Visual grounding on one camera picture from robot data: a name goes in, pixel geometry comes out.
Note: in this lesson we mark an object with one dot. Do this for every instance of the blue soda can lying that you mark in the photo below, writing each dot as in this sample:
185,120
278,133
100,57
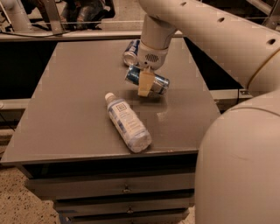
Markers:
130,54

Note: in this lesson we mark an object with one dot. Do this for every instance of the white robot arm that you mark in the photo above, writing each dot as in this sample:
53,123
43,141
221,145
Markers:
237,178

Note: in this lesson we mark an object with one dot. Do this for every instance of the middle grey drawer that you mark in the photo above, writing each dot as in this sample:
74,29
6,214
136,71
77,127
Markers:
124,206

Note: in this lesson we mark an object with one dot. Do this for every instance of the Red Bull can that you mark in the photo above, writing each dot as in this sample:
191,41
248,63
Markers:
160,83

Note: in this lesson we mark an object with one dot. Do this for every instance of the clear plastic water bottle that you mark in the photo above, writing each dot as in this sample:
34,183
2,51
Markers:
132,130

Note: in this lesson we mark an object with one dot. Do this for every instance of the white pipe post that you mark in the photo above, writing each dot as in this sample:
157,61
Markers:
17,17

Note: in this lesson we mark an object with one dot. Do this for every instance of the top grey drawer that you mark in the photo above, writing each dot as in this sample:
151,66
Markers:
78,188

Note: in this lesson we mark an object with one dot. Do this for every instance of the bottom grey drawer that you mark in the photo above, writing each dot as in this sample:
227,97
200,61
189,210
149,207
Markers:
146,217

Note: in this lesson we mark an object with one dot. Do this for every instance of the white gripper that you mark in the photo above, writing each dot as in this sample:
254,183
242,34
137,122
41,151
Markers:
151,57

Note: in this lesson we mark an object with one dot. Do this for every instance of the grey drawer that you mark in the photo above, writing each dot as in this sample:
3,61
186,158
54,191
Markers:
124,206
146,217
78,188

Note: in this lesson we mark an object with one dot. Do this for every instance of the grey drawer cabinet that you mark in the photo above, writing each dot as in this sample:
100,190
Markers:
65,131

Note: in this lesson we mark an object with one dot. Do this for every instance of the grey metal rail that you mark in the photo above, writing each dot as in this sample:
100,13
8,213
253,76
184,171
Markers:
87,35

